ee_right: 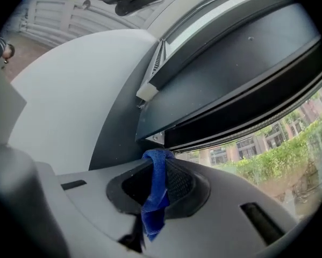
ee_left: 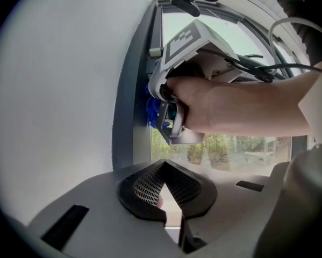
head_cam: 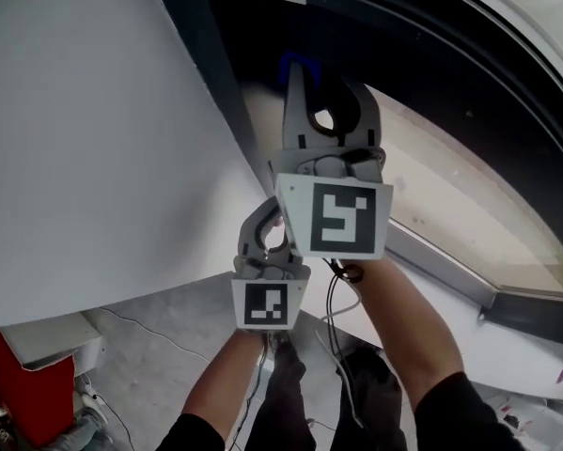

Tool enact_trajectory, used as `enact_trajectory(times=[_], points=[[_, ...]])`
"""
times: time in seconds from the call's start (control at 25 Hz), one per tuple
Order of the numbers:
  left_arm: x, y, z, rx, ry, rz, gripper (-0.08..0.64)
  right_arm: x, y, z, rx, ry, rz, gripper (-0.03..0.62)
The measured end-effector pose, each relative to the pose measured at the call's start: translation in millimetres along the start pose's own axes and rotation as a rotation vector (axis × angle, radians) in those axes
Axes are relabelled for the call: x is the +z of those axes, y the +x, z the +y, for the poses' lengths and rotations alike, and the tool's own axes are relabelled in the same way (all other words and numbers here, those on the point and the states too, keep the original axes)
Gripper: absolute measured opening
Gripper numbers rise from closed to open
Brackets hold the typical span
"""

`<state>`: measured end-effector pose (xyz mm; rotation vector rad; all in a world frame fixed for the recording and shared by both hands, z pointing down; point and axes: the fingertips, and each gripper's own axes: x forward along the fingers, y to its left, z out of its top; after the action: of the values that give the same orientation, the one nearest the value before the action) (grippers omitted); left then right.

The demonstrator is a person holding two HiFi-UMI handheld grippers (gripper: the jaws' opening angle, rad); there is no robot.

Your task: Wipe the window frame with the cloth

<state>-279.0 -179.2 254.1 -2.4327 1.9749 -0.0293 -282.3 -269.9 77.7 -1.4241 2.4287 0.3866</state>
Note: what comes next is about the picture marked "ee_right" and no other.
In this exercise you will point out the reddish apartment building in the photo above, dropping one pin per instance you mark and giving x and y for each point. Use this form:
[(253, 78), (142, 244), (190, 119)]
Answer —
[(246, 146)]

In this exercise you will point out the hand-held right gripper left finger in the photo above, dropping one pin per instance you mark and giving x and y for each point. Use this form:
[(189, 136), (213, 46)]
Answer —
[(96, 211)]

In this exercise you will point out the blue cleaning cloth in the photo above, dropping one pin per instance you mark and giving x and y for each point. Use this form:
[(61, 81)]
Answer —
[(158, 187)]

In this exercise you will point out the round ceiling fixture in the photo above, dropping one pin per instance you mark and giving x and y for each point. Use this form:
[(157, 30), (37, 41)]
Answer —
[(86, 4)]

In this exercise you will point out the window glass pane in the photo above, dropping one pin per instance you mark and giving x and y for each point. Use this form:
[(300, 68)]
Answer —
[(284, 171)]

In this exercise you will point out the black head camera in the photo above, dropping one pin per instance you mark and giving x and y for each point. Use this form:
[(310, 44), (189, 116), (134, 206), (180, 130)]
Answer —
[(134, 3)]

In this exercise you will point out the green shrubs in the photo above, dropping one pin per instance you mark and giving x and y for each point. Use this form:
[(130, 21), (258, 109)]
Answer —
[(284, 149)]

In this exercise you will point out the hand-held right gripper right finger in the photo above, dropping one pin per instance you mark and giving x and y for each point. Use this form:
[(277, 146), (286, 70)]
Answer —
[(217, 224)]

